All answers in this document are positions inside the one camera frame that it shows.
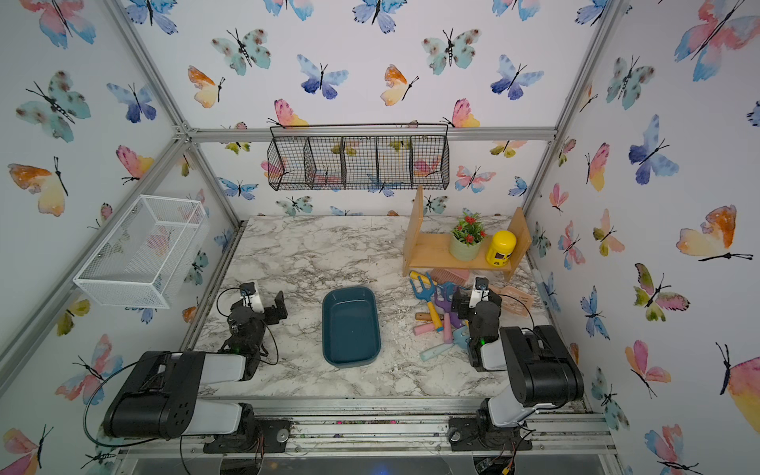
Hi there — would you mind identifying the light blue rake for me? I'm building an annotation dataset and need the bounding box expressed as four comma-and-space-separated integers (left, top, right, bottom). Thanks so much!
420, 328, 470, 361

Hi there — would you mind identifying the purple rake pink handle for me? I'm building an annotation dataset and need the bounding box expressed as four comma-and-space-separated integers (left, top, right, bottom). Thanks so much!
433, 283, 463, 344

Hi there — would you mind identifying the teal plastic storage box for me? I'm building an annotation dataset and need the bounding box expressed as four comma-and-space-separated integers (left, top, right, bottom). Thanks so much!
322, 286, 382, 368

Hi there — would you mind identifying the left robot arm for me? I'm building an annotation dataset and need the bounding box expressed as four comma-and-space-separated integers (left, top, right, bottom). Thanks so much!
102, 285, 288, 439

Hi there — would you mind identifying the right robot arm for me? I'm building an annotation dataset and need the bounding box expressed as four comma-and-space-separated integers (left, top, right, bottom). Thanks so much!
451, 278, 585, 429

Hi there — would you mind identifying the orange plastic spatula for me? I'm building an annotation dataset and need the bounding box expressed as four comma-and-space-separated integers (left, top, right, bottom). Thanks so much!
490, 286, 534, 317

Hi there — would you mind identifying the pink brush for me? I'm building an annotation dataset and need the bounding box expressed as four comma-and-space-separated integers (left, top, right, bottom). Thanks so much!
429, 268, 470, 287

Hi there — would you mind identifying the potted red flower plant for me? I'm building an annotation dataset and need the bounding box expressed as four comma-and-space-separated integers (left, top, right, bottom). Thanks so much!
449, 212, 487, 262

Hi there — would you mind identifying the yellow jar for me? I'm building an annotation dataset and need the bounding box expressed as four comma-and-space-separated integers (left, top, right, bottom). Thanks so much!
485, 231, 518, 267

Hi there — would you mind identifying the wooden shelf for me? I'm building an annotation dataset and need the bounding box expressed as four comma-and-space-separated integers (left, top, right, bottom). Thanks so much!
402, 186, 532, 281

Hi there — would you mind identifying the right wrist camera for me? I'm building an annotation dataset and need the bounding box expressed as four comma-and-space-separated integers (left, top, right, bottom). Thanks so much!
469, 276, 490, 309

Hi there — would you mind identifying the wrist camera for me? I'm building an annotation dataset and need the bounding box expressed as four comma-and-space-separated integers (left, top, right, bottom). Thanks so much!
239, 282, 264, 314
469, 276, 490, 309

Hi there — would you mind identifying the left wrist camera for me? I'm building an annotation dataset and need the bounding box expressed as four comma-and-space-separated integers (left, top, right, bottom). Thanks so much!
239, 282, 264, 314

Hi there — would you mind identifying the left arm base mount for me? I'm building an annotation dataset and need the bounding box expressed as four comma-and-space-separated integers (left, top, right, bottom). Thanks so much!
203, 418, 292, 455

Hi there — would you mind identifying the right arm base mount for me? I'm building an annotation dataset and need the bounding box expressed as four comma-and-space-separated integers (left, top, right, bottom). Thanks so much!
446, 417, 532, 452

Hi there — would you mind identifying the white mesh wall basket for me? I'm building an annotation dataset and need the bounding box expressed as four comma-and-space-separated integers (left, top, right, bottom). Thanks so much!
73, 195, 209, 309

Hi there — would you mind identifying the black wire wall basket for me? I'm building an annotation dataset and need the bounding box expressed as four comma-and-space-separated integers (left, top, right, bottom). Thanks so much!
263, 123, 450, 197

